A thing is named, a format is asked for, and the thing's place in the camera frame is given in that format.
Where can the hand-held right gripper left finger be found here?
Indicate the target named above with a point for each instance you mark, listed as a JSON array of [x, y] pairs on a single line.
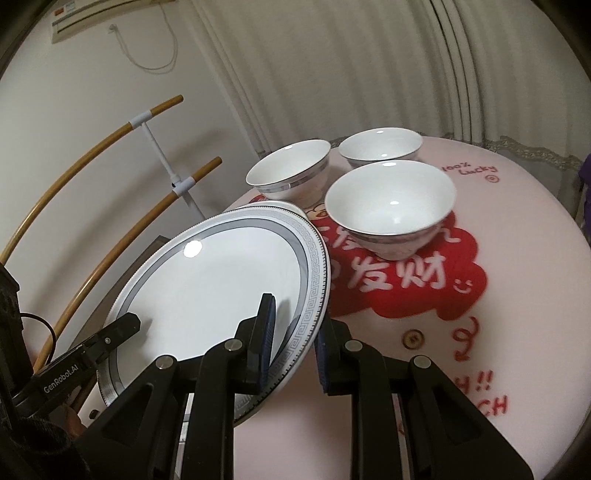
[[268, 332]]

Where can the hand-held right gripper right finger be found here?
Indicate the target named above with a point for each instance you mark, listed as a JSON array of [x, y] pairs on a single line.
[[322, 369]]

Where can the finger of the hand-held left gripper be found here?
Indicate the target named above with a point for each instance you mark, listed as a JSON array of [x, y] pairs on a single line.
[[117, 330]]

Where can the white bowl grey band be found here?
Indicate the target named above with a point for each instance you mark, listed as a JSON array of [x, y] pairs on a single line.
[[381, 145], [288, 168], [390, 203]]

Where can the dark fuzzy cloth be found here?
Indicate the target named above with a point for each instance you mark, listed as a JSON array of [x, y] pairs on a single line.
[[27, 445]]

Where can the wooden ballet barre stand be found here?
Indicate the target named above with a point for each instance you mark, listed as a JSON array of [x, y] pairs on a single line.
[[138, 230]]

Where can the long wooden barre bar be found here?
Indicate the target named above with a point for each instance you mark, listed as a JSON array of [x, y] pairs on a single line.
[[55, 180]]

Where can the white barre stand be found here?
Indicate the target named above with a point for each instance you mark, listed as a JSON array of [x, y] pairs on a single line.
[[159, 152]]

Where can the round table, pink printed cloth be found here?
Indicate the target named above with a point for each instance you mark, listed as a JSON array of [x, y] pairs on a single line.
[[531, 277]]

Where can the white air conditioner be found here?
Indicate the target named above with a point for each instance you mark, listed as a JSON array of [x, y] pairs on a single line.
[[92, 18]]

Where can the purple cloth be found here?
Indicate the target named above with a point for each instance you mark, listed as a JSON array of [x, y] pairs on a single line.
[[585, 180]]

